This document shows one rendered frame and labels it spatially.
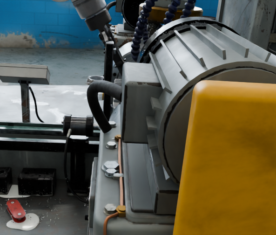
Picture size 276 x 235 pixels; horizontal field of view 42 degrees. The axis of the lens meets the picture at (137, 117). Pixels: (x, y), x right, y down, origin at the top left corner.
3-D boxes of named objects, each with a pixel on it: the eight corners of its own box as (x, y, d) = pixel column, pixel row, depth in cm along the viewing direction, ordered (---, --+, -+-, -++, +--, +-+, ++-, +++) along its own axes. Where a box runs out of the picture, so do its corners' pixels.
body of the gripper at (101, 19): (106, 9, 102) (120, 38, 106) (106, 6, 110) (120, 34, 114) (83, 21, 103) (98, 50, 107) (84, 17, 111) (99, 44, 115)
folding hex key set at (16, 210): (28, 221, 94) (27, 215, 93) (15, 225, 92) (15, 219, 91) (16, 203, 100) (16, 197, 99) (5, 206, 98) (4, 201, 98)
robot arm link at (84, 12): (100, -13, 108) (109, 6, 110) (73, 1, 109) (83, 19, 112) (99, -11, 100) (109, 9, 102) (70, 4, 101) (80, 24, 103)
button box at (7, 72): (49, 85, 133) (50, 71, 134) (46, 78, 126) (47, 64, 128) (2, 82, 132) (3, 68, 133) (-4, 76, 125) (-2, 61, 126)
